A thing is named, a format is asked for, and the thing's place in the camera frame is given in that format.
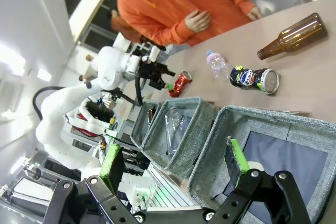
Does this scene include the person right hand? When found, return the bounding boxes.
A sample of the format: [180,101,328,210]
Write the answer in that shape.
[184,9,212,34]

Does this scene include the crushed red can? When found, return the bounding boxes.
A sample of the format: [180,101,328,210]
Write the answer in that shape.
[167,70,193,98]

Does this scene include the crushed dark printed can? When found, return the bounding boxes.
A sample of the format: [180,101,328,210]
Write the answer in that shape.
[229,65,280,95]

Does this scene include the small brown glass bottle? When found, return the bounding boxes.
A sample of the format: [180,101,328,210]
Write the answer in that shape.
[147,105,156,125]

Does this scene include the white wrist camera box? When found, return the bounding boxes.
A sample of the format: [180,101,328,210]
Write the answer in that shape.
[148,46,161,64]

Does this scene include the distant background person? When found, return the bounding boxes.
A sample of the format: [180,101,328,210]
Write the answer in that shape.
[78,54,96,83]

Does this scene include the person left hand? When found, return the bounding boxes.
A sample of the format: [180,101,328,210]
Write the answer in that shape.
[247,6,263,21]

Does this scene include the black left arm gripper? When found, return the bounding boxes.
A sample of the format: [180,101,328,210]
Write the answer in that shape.
[136,60,176,91]

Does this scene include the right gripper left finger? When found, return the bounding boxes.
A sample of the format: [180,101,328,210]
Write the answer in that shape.
[46,144,146,224]

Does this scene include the person right forearm orange sleeve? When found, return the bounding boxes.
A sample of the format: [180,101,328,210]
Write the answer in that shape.
[143,18,191,46]

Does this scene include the electronics rack with wires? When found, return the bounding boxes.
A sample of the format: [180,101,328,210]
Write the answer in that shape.
[65,97,124,157]

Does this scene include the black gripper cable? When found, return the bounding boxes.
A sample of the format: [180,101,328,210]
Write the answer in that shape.
[134,76,144,107]

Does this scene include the white box green connector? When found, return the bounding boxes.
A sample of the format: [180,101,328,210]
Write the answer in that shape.
[132,185,159,209]

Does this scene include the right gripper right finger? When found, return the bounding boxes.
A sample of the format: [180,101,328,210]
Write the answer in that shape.
[204,136,312,224]

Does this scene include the person torso orange hoodie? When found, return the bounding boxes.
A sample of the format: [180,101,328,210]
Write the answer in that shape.
[111,0,257,47]

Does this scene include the black arm hose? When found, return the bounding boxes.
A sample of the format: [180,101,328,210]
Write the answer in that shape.
[32,85,61,122]

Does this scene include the crushed clear plastic bottle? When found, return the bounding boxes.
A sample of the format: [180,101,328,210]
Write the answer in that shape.
[163,106,193,156]

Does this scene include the grey fabric basket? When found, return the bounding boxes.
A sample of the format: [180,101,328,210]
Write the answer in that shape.
[140,97,220,179]
[130,100,161,150]
[187,104,336,224]

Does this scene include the clear plastic bottle pink label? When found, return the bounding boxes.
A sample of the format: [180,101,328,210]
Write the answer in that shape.
[206,49,230,81]

